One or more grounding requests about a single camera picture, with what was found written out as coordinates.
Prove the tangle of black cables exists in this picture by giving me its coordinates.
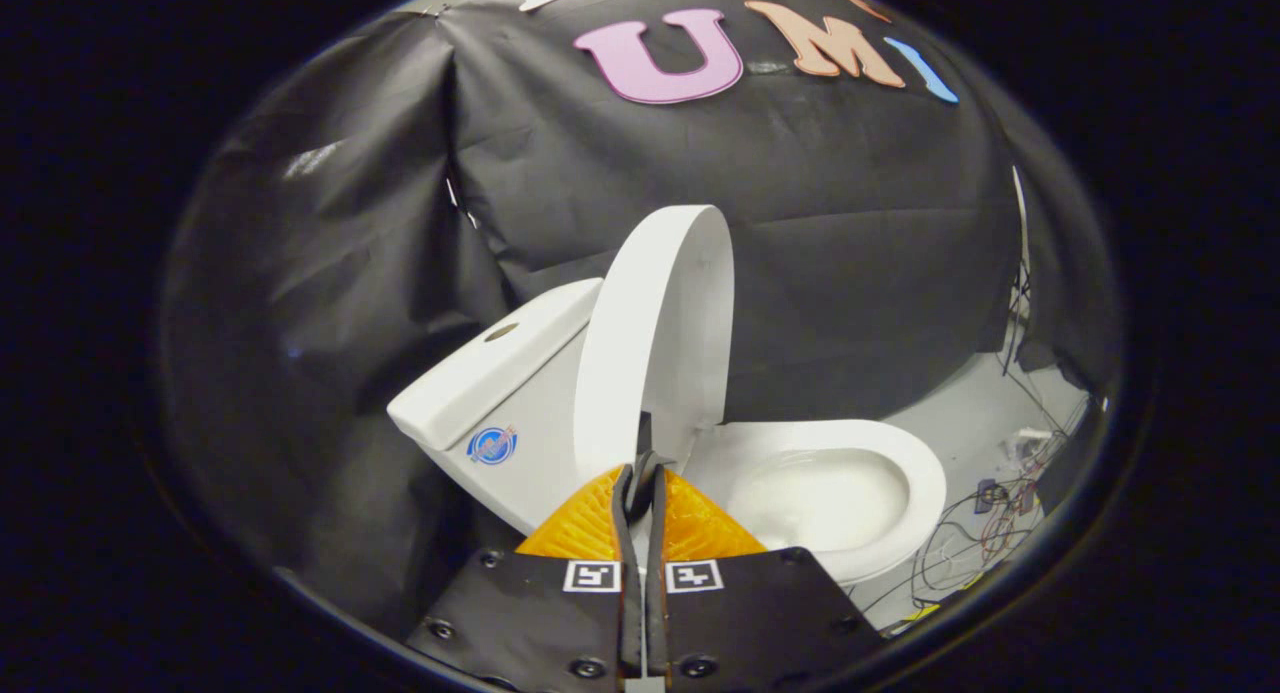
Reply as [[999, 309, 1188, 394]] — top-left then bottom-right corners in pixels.
[[858, 473, 1046, 624]]

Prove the white toilet lid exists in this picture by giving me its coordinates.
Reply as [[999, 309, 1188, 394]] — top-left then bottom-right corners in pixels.
[[574, 204, 736, 486]]

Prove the white toilet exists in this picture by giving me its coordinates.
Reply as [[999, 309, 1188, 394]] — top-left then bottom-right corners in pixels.
[[387, 277, 949, 587]]

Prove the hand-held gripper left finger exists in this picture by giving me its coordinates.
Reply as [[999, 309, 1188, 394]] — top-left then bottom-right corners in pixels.
[[405, 411, 649, 693]]

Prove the hanging cable bundle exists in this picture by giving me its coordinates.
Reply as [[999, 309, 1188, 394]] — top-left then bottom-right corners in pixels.
[[1002, 166, 1046, 379]]

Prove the black backdrop cloth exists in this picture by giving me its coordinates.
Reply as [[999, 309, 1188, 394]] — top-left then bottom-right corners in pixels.
[[158, 0, 1126, 642]]

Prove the red cable bundle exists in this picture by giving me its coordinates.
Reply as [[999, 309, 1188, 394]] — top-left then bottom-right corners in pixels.
[[975, 478, 1046, 574]]

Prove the yellow black hazard tape strip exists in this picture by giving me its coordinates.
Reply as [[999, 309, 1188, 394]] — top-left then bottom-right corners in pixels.
[[885, 599, 986, 636]]

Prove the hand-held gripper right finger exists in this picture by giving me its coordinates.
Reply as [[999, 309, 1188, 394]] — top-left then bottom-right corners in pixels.
[[645, 451, 886, 693]]

